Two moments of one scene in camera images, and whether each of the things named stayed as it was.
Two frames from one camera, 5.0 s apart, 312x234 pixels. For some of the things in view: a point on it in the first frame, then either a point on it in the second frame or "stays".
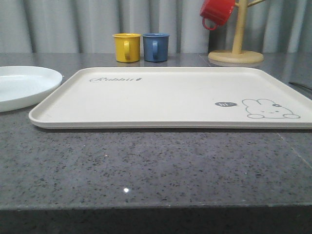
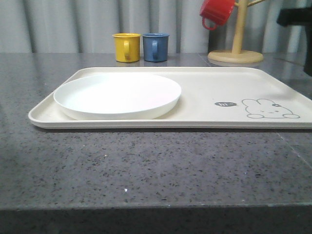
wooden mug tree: [237, 55] stays
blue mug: [156, 47] stays
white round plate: [19, 84] -> [117, 96]
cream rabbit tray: [175, 98] stays
